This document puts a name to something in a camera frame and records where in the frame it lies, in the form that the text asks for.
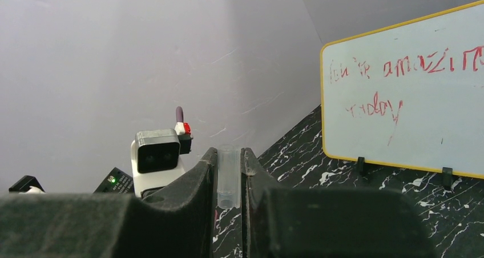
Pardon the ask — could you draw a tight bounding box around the small orange-framed whiteboard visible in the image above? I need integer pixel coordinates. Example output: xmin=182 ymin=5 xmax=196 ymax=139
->
xmin=320 ymin=0 xmax=483 ymax=187

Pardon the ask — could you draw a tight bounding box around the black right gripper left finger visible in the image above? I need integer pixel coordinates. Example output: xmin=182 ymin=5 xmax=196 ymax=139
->
xmin=1 ymin=148 xmax=217 ymax=257

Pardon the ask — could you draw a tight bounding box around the clear gel pen cap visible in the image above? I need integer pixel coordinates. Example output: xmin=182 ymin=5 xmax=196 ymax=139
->
xmin=217 ymin=144 xmax=241 ymax=209

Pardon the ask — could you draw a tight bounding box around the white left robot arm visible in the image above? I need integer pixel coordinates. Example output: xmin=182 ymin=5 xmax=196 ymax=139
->
xmin=7 ymin=167 xmax=135 ymax=194

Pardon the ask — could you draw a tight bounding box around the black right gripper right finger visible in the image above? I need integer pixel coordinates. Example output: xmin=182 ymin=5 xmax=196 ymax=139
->
xmin=240 ymin=148 xmax=437 ymax=257

